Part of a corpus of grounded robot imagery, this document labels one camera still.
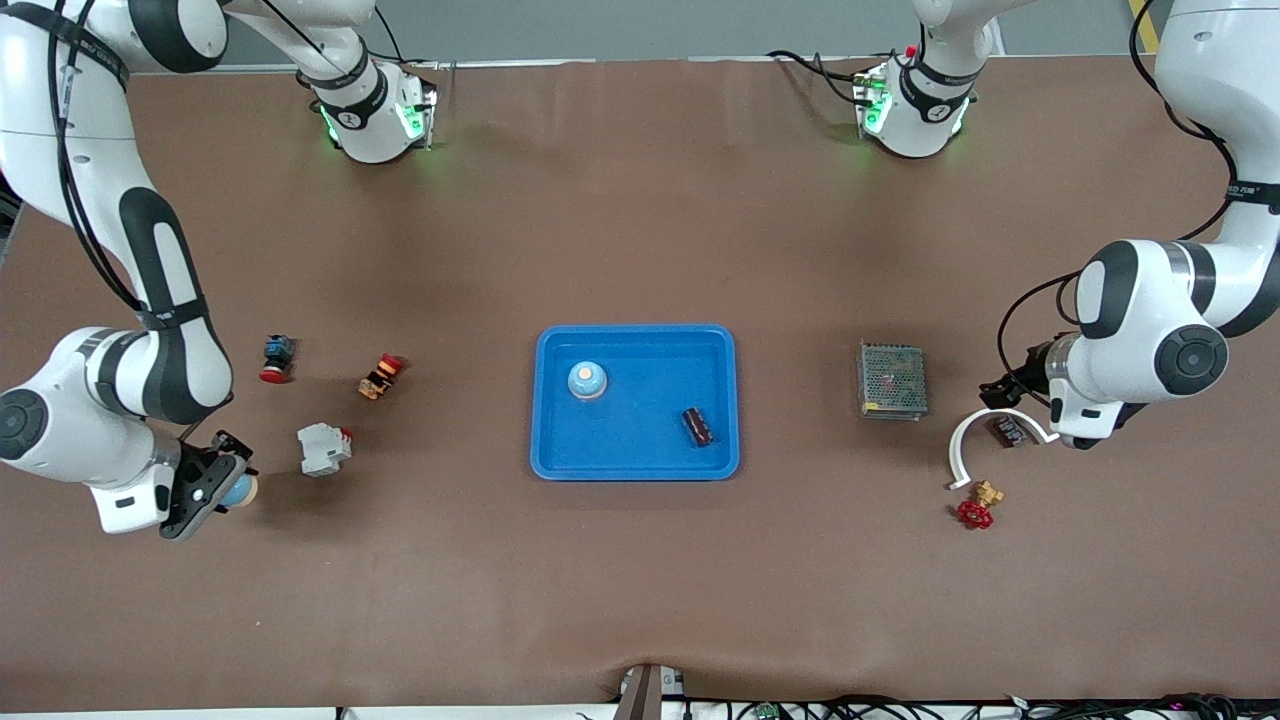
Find white curved plastic arc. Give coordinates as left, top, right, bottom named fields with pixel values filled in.
left=948, top=407, right=1061, bottom=491

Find white circuit breaker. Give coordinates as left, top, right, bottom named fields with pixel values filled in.
left=297, top=422, right=355, bottom=475

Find red push button blue body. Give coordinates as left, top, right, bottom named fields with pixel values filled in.
left=259, top=335, right=297, bottom=384

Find metal mesh power supply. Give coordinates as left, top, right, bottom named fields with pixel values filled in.
left=857, top=341, right=928, bottom=421

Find red orange emergency button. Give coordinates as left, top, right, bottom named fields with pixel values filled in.
left=358, top=353, right=406, bottom=401

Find blue plastic tray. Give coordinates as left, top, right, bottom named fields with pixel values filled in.
left=530, top=324, right=741, bottom=482

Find brown table cover sheet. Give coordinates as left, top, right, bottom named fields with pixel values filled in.
left=0, top=55, right=1280, bottom=713

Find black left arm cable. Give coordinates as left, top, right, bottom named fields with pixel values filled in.
left=997, top=0, right=1241, bottom=386

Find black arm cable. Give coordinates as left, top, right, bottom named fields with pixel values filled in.
left=0, top=0, right=216, bottom=441
left=997, top=0, right=1241, bottom=386

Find brass valve red handle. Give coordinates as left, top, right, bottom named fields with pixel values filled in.
left=956, top=480, right=1005, bottom=531

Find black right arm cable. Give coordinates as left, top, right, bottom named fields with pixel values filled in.
left=0, top=0, right=216, bottom=441

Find black base cables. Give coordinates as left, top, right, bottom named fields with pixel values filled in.
left=766, top=48, right=873, bottom=107

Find grey metal bracket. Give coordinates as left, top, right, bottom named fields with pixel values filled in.
left=615, top=663, right=687, bottom=720

